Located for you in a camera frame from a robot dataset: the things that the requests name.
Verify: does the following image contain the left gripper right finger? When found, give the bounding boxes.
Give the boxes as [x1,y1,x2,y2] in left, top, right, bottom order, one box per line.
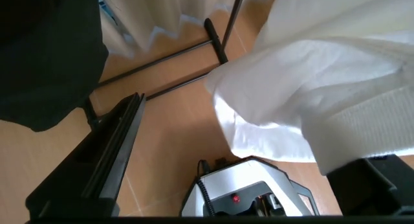
[325,153,414,216]

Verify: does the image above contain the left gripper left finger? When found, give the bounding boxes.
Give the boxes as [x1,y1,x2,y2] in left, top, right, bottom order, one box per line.
[25,92,147,219]

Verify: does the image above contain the black shorts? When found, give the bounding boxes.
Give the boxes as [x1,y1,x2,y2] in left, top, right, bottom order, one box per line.
[0,0,121,133]

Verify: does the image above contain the white garment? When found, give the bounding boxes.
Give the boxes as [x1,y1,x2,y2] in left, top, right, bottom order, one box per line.
[203,0,414,177]

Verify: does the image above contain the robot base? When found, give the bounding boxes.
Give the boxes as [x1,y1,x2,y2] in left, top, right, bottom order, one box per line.
[179,155,321,218]

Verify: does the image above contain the black clothes rack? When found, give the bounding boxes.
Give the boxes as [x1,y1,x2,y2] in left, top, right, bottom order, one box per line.
[83,0,249,131]

